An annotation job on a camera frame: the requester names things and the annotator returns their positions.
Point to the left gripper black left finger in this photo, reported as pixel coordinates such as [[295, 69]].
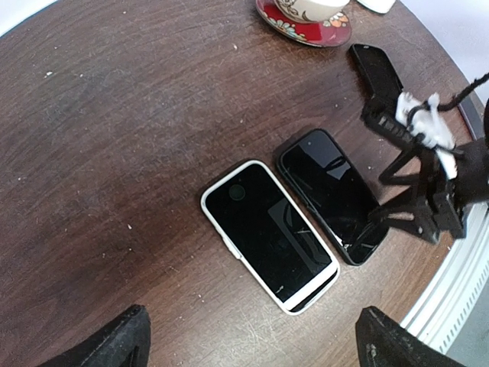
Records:
[[124, 341]]

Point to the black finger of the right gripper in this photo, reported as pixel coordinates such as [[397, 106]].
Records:
[[409, 211]]

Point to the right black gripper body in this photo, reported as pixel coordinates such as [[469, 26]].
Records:
[[447, 199]]

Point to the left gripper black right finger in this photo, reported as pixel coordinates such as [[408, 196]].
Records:
[[383, 342]]

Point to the clear white phone case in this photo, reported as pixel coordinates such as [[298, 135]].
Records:
[[214, 195]]

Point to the red floral saucer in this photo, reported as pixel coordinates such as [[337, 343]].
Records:
[[286, 20]]

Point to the cream ceramic mug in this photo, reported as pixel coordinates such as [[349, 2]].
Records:
[[378, 6]]

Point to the white ceramic bowl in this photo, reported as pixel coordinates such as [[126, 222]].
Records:
[[310, 11]]

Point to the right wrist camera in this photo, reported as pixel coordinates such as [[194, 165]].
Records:
[[408, 123]]

